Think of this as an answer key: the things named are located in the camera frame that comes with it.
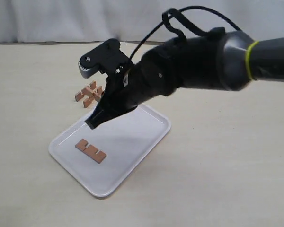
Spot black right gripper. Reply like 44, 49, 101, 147
107, 27, 226, 111

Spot brown wooden block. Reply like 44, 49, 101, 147
74, 80, 104, 108

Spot notched wooden piece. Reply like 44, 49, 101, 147
75, 139, 107, 164

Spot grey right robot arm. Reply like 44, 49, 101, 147
79, 28, 284, 129

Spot white plastic tray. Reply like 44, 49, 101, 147
48, 105, 171, 198

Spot white backdrop cloth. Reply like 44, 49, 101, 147
0, 0, 284, 43

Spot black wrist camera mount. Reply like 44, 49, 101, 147
78, 38, 133, 79

